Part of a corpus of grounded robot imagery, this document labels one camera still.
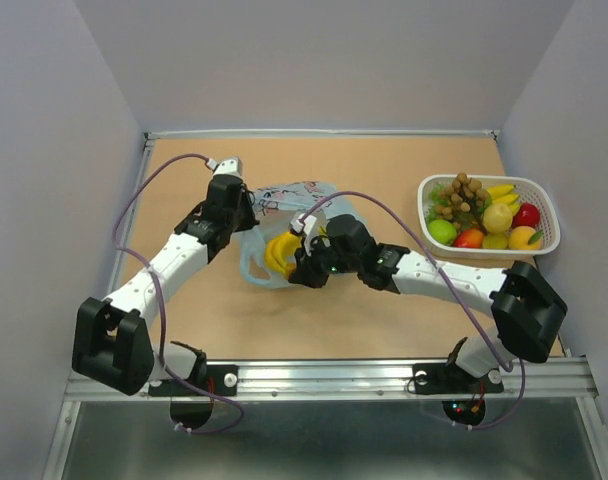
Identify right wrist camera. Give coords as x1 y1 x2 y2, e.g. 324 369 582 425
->
290 212 319 255

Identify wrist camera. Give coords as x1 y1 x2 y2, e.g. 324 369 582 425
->
205 157 243 178
290 212 319 255

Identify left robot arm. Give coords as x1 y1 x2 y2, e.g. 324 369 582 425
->
72 174 258 395

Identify red orange mango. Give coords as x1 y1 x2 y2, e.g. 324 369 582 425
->
452 228 485 249

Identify yellow pear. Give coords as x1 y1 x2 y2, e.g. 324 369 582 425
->
482 203 513 234

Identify blue plastic bag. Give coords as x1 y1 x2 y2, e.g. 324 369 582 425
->
236 181 366 289

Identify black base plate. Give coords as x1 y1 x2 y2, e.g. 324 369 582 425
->
148 364 238 397
411 362 504 395

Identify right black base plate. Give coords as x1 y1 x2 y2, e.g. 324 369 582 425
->
411 362 504 395

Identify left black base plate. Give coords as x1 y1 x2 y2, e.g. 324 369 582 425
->
148 364 238 397

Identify yellow banana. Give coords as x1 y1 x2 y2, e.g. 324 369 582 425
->
264 231 301 279

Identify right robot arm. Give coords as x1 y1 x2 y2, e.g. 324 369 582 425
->
288 214 568 390

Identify aluminium mounting rail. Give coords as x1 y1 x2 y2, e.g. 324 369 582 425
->
64 357 598 403

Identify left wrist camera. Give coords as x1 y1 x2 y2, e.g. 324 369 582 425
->
205 157 243 178

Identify white perforated basket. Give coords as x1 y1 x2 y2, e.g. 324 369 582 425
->
417 174 561 260

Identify red apple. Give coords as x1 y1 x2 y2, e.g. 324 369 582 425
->
512 203 541 228

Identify yellow bananas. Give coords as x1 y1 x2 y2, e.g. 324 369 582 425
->
487 184 520 216

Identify yellow green starfruit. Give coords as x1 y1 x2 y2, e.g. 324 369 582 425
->
482 233 508 250

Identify green apple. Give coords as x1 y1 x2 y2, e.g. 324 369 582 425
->
428 219 458 246

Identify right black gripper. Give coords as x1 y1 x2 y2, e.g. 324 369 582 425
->
287 235 361 290

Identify orange peach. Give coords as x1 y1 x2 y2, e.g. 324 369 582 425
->
508 226 543 251

